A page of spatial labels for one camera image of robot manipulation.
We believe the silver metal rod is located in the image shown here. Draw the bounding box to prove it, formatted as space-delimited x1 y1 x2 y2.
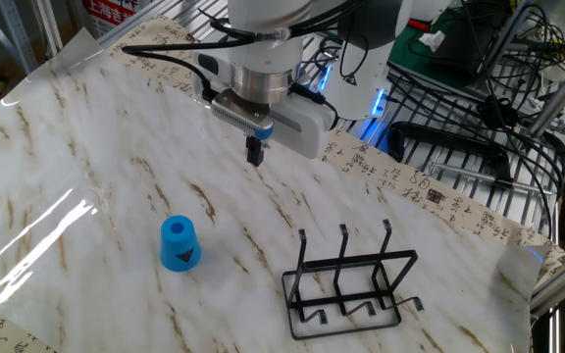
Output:
428 163 554 196

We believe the black wire cup rack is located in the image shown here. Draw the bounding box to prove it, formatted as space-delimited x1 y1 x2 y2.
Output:
281 219 425 342

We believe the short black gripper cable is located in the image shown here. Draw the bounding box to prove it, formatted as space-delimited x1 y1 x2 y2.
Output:
289 82 340 131

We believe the marble pattern glossy sheet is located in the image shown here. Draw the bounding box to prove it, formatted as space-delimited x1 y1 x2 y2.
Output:
0 26 544 353

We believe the aluminium frame post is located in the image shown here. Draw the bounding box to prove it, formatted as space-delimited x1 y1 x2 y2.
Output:
527 46 565 139

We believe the blue grey shelf upright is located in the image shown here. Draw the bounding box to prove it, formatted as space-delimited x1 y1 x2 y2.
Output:
0 0 39 75

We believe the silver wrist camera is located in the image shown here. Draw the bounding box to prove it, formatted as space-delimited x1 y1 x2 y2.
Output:
211 89 275 142

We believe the red white printed box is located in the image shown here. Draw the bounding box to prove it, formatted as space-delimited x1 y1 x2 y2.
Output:
81 0 141 38

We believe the black bag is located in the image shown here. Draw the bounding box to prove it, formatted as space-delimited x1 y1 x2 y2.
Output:
429 19 497 87

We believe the blue plastic cup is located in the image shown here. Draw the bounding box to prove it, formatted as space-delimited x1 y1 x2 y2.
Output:
158 214 202 274

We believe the crumpled white paper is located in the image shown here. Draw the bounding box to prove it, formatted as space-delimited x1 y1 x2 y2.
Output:
418 29 447 53

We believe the green mat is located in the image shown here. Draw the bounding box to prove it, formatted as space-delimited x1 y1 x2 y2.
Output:
388 9 465 89

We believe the red marker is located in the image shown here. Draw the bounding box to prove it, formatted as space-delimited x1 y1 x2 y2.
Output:
407 18 434 33

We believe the black power adapter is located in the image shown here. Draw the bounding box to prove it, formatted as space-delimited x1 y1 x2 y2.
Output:
476 95 520 129

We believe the white metal post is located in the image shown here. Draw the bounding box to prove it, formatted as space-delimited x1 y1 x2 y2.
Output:
31 0 64 58

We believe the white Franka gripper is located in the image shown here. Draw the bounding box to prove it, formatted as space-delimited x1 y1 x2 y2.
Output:
191 51 336 168

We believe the black strap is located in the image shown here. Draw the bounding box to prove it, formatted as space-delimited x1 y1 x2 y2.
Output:
387 121 513 183

